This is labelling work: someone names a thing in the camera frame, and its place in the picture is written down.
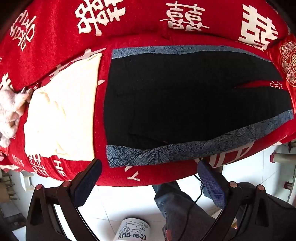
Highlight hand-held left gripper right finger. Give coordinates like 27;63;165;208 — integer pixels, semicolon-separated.
196;160;292;241

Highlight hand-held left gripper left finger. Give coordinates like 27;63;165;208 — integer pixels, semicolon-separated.
25;159;103;241

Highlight black pants with blue stripes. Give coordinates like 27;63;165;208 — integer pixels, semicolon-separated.
104;45;294;168

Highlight red printed bed sheet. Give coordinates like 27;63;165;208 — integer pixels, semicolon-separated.
0;35;296;188

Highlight person's leg in jeans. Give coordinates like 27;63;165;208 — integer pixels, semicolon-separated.
153;167;232;241

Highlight white printed cup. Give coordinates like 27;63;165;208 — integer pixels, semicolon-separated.
114;218;151;241

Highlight cream cloth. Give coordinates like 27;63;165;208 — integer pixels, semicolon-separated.
24;53;102;158

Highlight white plush toy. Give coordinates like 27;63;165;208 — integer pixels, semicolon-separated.
0;88;33;147

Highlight red pillow with gold pattern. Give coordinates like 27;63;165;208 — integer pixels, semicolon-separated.
266;34;296;107

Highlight black cable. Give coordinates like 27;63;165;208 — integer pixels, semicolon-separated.
184;174;205;241

